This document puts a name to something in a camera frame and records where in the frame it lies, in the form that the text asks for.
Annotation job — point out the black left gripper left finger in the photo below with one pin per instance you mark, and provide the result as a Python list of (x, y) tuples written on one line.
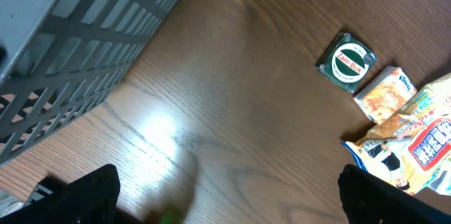
[(89, 199)]

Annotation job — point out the orange Kleenex tissue pack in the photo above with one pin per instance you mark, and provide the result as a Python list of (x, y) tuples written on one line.
[(388, 92)]

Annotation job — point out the green Zam-Buk ointment box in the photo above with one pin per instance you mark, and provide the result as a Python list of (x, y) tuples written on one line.
[(346, 61)]

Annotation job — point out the grey plastic mesh basket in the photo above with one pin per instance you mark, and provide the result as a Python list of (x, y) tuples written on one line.
[(61, 58)]

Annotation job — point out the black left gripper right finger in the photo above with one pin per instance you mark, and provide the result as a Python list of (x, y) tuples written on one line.
[(367, 199)]

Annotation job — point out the yellow snack chip bag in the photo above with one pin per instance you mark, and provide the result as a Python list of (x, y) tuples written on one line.
[(411, 149)]

